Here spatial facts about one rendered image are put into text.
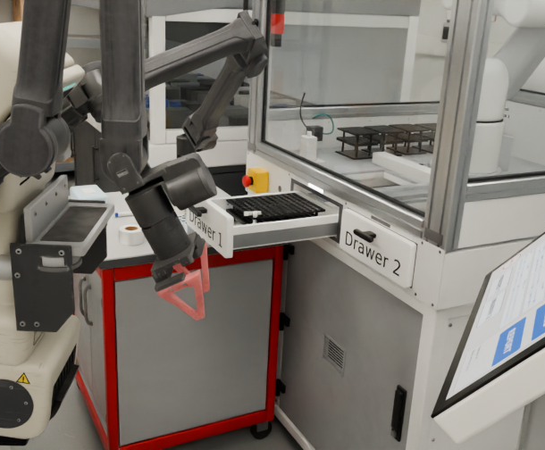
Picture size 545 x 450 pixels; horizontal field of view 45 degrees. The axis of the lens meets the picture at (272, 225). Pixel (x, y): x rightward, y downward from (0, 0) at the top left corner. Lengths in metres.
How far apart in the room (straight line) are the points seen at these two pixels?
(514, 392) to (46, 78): 0.72
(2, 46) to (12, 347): 0.52
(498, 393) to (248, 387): 1.47
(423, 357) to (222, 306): 0.69
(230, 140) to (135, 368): 1.04
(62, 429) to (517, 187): 1.70
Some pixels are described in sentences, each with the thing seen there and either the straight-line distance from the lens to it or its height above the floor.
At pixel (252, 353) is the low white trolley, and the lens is 2.18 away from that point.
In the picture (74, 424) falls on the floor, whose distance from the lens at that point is 2.53.
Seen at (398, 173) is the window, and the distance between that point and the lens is 1.62.
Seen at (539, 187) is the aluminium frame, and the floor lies 1.07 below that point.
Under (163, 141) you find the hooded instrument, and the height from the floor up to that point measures 0.92.
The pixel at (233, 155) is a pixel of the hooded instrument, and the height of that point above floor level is 0.84.
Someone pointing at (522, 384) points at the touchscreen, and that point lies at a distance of 0.84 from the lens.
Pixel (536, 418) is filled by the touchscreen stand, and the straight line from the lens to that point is 1.07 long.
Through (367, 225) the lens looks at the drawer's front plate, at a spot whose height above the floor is 0.92.
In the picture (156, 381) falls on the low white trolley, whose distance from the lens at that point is 2.09.
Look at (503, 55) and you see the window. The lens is 1.49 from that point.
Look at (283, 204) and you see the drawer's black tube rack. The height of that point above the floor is 0.90.
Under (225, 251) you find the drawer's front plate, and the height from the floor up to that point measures 0.84.
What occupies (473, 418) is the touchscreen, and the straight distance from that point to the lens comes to 0.87.
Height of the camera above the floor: 1.45
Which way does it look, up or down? 19 degrees down
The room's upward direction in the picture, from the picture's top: 3 degrees clockwise
